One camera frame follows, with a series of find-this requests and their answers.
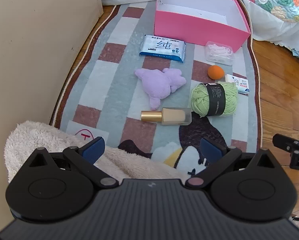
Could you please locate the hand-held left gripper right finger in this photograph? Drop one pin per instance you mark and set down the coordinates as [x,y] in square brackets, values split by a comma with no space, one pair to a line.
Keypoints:
[210,147]

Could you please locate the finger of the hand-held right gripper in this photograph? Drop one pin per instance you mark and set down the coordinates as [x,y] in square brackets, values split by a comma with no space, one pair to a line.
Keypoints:
[282,141]

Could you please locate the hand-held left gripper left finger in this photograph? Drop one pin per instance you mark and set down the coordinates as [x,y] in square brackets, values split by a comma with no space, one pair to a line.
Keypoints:
[94,148]

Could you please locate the foundation bottle with gold cap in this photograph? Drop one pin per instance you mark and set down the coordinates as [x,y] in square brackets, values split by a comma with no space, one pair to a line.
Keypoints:
[174,116]

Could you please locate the green yarn ball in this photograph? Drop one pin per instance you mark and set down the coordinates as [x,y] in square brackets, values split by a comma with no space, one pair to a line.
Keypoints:
[202,100]

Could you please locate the white tissue packet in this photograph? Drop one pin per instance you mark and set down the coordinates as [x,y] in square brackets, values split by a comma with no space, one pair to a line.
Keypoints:
[240,83]

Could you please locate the orange makeup sponge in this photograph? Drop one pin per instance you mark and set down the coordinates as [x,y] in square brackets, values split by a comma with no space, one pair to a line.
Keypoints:
[216,73]

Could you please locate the purple plush toy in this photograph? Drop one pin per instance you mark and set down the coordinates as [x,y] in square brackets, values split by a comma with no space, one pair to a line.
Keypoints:
[157,85]

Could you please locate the clear floss pick box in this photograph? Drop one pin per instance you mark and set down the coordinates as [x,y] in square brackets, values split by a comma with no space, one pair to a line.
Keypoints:
[219,53]

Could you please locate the blue white wet wipes packet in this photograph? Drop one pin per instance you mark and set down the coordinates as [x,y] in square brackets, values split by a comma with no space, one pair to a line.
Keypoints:
[162,47]

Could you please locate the pink cardboard box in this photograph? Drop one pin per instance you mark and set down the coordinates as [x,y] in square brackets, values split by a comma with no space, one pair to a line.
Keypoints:
[189,30]

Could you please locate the cream fluffy blanket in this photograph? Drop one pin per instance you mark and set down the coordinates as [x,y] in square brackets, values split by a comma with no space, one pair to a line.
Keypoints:
[39,135]

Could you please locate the checkered cartoon rug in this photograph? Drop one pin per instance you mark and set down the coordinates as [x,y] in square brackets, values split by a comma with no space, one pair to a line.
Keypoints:
[109,85]

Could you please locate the beige wooden board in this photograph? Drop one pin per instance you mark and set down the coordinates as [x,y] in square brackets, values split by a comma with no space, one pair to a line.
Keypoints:
[27,55]

